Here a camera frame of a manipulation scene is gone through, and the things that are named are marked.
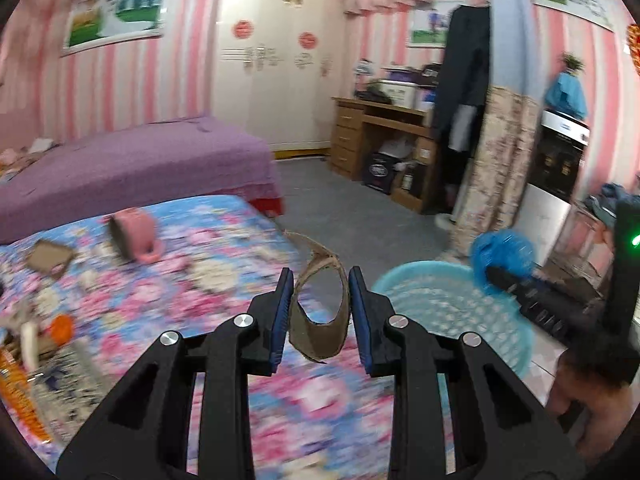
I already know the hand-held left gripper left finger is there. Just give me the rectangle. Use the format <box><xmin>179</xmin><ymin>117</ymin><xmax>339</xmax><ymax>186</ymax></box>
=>
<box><xmin>55</xmin><ymin>267</ymin><xmax>296</xmax><ymax>480</ymax></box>

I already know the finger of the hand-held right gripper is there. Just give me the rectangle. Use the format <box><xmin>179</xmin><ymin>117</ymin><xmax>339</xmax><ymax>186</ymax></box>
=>
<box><xmin>486</xmin><ymin>266</ymin><xmax>567</xmax><ymax>332</ymax></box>

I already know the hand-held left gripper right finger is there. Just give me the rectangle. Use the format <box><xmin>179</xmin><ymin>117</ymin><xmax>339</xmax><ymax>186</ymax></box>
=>
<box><xmin>348</xmin><ymin>266</ymin><xmax>587</xmax><ymax>480</ymax></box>

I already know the blue plastic bag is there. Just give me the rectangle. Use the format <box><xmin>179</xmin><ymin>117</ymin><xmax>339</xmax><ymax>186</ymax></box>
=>
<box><xmin>470</xmin><ymin>230</ymin><xmax>538</xmax><ymax>293</ymax></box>

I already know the light blue plastic basket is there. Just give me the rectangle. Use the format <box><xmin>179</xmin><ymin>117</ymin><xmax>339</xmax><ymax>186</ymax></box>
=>
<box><xmin>369</xmin><ymin>260</ymin><xmax>533</xmax><ymax>378</ymax></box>

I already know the person's right hand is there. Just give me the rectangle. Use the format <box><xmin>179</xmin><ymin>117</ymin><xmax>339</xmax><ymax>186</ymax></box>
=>
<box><xmin>545</xmin><ymin>350</ymin><xmax>632</xmax><ymax>467</ymax></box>

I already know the floral blanket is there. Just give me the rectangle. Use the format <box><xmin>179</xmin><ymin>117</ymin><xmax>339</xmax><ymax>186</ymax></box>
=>
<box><xmin>0</xmin><ymin>195</ymin><xmax>451</xmax><ymax>480</ymax></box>

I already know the blue clothes pile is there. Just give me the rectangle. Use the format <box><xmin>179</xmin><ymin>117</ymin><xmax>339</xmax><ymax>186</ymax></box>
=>
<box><xmin>585</xmin><ymin>182</ymin><xmax>626</xmax><ymax>226</ymax></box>

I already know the pink floral lace curtain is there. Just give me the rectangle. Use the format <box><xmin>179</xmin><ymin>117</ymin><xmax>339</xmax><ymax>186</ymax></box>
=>
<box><xmin>447</xmin><ymin>85</ymin><xmax>543</xmax><ymax>261</ymax></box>

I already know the water dispenser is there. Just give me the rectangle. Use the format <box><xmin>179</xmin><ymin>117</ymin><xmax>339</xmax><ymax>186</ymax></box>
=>
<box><xmin>520</xmin><ymin>110</ymin><xmax>591</xmax><ymax>261</ymax></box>

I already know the dark printed box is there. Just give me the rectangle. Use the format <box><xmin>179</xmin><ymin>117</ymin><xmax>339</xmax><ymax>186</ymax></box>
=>
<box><xmin>362</xmin><ymin>152</ymin><xmax>401</xmax><ymax>195</ymax></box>

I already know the cardboard box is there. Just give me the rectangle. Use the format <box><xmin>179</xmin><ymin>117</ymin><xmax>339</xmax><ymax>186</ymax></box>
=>
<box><xmin>412</xmin><ymin>137</ymin><xmax>436</xmax><ymax>163</ymax></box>

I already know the wooden desk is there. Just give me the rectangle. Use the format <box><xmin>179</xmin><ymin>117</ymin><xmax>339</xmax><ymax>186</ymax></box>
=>
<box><xmin>330</xmin><ymin>96</ymin><xmax>441</xmax><ymax>213</ymax></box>

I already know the blue cloth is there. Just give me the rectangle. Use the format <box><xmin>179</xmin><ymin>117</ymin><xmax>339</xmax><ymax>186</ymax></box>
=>
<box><xmin>545</xmin><ymin>72</ymin><xmax>590</xmax><ymax>121</ymax></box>

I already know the purple dotted bed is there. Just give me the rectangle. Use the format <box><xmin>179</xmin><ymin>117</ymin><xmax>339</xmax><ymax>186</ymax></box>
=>
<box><xmin>0</xmin><ymin>115</ymin><xmax>286</xmax><ymax>246</ymax></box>

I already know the orange round plastic piece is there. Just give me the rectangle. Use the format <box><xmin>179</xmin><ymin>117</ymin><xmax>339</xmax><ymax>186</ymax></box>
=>
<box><xmin>50</xmin><ymin>314</ymin><xmax>76</xmax><ymax>346</ymax></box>

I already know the white wardrobe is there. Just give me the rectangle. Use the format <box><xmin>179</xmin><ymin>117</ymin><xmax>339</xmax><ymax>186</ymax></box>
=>
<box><xmin>212</xmin><ymin>0</ymin><xmax>346</xmax><ymax>151</ymax></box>

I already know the dark hanging jacket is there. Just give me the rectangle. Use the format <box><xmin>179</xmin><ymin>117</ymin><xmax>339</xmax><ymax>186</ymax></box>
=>
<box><xmin>432</xmin><ymin>4</ymin><xmax>493</xmax><ymax>216</ymax></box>

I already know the white storage box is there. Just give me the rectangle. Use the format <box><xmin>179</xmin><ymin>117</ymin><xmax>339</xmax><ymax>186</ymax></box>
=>
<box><xmin>377</xmin><ymin>79</ymin><xmax>418</xmax><ymax>108</ymax></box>

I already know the brown phone case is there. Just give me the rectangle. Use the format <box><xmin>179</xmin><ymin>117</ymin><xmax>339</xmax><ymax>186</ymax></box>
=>
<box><xmin>25</xmin><ymin>240</ymin><xmax>76</xmax><ymax>281</ymax></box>

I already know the orange snack packet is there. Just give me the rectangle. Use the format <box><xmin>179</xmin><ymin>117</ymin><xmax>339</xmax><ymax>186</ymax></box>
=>
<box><xmin>0</xmin><ymin>350</ymin><xmax>51</xmax><ymax>442</ymax></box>

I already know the framed wedding picture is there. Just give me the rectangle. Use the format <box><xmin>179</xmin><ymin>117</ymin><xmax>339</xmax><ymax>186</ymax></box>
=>
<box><xmin>62</xmin><ymin>0</ymin><xmax>168</xmax><ymax>57</ymax></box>

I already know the small wall poster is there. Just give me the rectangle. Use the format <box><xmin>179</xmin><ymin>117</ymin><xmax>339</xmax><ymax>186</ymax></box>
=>
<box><xmin>407</xmin><ymin>0</ymin><xmax>458</xmax><ymax>48</ymax></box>

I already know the wide wall poster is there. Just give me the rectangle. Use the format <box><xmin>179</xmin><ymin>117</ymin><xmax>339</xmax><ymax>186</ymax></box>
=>
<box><xmin>532</xmin><ymin>0</ymin><xmax>616</xmax><ymax>31</ymax></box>

